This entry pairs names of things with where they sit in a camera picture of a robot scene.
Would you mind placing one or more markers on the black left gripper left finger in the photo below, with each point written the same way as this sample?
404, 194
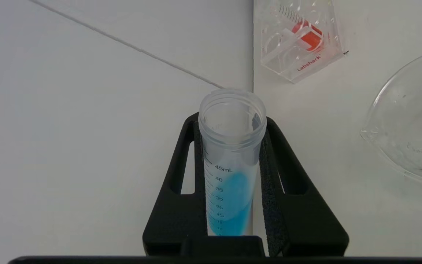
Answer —
174, 220

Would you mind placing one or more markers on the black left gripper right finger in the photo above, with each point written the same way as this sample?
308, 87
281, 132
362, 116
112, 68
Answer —
306, 223

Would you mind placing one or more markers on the test tube with blue pigment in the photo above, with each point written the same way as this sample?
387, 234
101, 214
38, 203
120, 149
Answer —
229, 161

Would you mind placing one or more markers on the clear glass beaker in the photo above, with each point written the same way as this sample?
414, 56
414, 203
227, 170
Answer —
412, 124

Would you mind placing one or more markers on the clear acrylic test tube rack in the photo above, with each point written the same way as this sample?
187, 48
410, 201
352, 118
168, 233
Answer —
306, 66

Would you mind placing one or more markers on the test tube with red pigment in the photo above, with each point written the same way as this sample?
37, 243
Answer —
308, 36

